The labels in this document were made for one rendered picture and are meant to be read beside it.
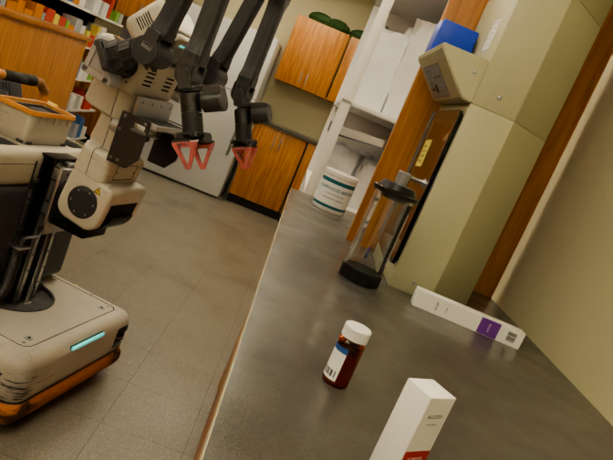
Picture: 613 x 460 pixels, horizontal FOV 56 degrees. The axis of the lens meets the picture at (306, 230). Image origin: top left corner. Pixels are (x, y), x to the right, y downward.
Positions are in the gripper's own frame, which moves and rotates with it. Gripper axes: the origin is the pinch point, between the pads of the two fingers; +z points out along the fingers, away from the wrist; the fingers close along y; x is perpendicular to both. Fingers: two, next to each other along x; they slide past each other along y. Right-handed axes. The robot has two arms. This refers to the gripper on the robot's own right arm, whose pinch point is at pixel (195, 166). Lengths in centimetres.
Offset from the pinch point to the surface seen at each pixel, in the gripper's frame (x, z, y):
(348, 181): -32, 7, 61
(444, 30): -68, -31, 8
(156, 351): 63, 81, 82
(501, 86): -80, -14, -8
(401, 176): -58, 5, -19
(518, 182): -85, 9, 7
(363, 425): -57, 33, -85
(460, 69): -71, -18, -11
